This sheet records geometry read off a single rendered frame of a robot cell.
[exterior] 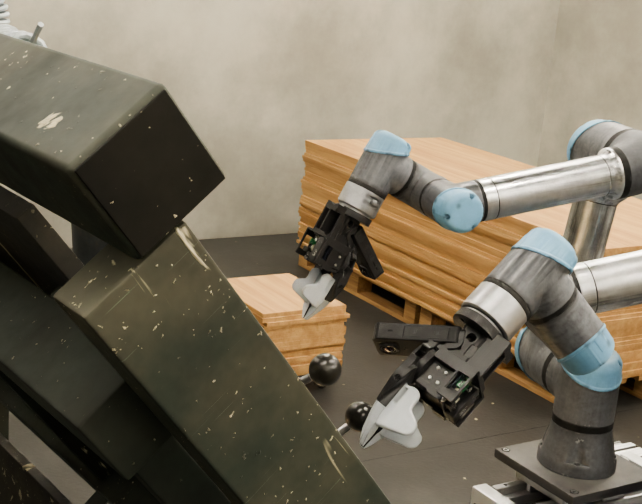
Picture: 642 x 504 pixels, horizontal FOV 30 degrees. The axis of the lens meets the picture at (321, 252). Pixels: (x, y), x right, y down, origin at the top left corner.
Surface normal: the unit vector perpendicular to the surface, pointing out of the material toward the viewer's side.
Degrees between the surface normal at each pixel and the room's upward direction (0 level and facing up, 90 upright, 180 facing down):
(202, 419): 90
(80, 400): 40
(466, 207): 90
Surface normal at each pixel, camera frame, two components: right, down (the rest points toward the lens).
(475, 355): -0.21, -0.55
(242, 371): 0.59, 0.26
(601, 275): 0.03, -0.47
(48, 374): -0.44, -0.68
